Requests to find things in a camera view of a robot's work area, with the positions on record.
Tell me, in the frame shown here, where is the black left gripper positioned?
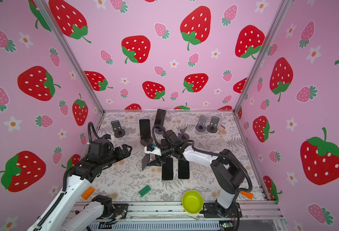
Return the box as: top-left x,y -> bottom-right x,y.
101,144 -> 133,170

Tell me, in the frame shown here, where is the black phone wooden stand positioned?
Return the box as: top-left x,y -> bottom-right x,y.
139,119 -> 151,140

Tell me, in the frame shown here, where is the grey round phone stand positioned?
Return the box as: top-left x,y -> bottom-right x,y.
195,115 -> 208,132

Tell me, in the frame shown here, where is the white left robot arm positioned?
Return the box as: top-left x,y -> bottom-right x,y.
29,139 -> 133,231

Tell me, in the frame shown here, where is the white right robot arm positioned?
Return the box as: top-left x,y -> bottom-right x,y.
142,130 -> 253,218

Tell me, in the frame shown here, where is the grey centre phone stand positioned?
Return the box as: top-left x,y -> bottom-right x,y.
178,127 -> 190,141

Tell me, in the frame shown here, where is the green lego brick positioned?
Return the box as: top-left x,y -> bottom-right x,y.
139,185 -> 151,197

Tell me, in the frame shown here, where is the lime green bowl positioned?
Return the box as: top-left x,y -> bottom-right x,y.
182,190 -> 204,214

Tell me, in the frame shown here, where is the orange brick left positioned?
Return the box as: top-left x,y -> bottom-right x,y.
81,186 -> 95,200

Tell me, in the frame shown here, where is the orange brick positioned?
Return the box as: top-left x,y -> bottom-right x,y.
81,186 -> 95,200
240,191 -> 254,200

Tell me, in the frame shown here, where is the orange brick right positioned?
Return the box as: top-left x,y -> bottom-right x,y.
240,191 -> 254,200

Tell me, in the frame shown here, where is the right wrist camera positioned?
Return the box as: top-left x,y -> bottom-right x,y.
144,144 -> 162,156

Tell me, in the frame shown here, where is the pink wall charger cube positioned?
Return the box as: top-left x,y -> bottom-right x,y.
218,125 -> 225,131

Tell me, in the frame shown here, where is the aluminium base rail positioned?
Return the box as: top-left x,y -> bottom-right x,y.
42,201 -> 288,231

